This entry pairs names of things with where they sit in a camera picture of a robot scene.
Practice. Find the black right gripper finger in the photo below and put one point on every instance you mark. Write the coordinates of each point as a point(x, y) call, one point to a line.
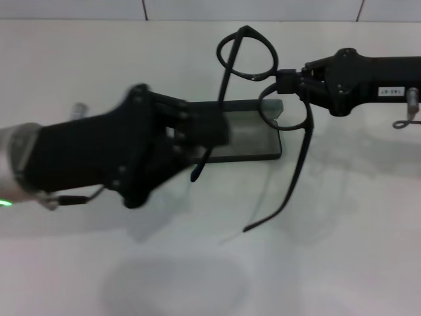
point(204, 140)
point(204, 120)

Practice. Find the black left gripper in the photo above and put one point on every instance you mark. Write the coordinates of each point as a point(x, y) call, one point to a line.
point(98, 151)

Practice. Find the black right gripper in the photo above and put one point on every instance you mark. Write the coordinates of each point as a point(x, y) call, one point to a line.
point(361, 80)

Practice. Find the black frame glasses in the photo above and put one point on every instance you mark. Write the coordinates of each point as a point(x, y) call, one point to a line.
point(226, 77)

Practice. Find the black glasses case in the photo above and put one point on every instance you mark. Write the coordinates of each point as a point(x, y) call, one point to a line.
point(253, 141)

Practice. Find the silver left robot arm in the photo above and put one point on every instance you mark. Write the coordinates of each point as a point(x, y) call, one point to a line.
point(13, 158)

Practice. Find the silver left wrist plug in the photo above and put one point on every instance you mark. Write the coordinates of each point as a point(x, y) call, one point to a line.
point(77, 110)

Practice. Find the silver wrist plug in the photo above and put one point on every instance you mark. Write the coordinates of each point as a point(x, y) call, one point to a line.
point(412, 102)
point(77, 110)

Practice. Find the white number label sticker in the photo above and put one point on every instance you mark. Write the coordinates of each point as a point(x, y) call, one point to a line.
point(390, 91)

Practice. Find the silver right wrist plug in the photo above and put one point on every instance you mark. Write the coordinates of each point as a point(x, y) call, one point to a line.
point(412, 102)

